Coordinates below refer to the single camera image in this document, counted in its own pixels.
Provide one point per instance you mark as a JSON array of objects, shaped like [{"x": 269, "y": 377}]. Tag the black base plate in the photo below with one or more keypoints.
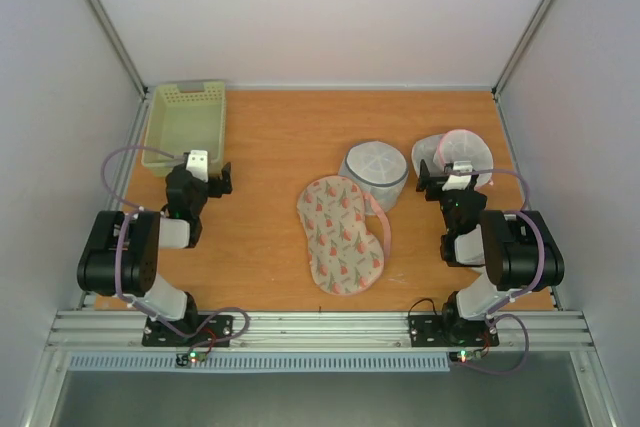
[
  {"x": 182, "y": 334},
  {"x": 429, "y": 331}
]

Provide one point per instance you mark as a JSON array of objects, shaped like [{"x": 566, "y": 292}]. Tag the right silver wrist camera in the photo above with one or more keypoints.
[{"x": 459, "y": 175}]

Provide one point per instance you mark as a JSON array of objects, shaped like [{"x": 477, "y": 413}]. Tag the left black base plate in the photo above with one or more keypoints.
[{"x": 182, "y": 334}]

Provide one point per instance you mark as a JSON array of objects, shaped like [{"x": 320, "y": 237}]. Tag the right small circuit board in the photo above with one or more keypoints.
[{"x": 468, "y": 355}]

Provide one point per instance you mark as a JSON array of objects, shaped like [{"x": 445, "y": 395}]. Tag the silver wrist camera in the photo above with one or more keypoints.
[
  {"x": 459, "y": 175},
  {"x": 197, "y": 164}
]

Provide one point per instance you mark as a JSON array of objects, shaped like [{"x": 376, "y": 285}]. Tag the floral bra laundry bag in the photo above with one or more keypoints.
[{"x": 348, "y": 235}]

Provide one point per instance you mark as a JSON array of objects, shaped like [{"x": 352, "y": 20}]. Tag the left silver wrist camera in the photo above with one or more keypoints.
[{"x": 197, "y": 164}]

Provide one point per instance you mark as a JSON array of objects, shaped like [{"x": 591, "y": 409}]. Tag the pink trimmed mesh laundry bag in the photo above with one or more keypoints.
[{"x": 453, "y": 146}]

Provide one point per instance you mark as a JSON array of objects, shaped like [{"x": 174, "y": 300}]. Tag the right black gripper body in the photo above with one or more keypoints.
[{"x": 433, "y": 187}]

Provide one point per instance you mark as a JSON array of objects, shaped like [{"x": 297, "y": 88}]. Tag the left small circuit board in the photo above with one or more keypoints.
[{"x": 192, "y": 358}]

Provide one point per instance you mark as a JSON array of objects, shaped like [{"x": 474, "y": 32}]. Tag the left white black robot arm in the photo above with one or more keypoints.
[{"x": 120, "y": 258}]

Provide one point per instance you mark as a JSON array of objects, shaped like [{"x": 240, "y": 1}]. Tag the grey trimmed mesh laundry bag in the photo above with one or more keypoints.
[{"x": 378, "y": 169}]

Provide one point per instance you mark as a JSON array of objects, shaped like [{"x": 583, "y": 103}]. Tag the small circuit board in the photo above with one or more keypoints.
[
  {"x": 468, "y": 355},
  {"x": 192, "y": 358}
]

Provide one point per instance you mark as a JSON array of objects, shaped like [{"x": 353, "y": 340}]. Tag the grey slotted cable duct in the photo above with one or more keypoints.
[{"x": 257, "y": 363}]

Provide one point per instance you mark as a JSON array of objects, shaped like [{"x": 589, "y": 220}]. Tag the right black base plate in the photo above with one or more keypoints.
[{"x": 429, "y": 331}]

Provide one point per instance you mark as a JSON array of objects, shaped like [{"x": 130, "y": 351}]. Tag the aluminium front rail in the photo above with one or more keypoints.
[{"x": 314, "y": 332}]

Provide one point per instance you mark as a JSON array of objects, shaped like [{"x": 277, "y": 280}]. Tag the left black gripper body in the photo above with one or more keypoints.
[{"x": 217, "y": 190}]

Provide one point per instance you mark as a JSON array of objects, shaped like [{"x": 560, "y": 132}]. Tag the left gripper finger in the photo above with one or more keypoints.
[
  {"x": 227, "y": 187},
  {"x": 226, "y": 172}
]

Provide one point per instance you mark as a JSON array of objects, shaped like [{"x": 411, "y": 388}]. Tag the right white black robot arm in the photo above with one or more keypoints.
[{"x": 514, "y": 251}]

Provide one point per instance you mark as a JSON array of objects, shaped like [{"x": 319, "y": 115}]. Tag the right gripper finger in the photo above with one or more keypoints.
[
  {"x": 424, "y": 172},
  {"x": 421, "y": 185}
]

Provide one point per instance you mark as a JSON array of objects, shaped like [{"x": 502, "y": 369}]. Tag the green plastic basket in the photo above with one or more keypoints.
[{"x": 183, "y": 117}]

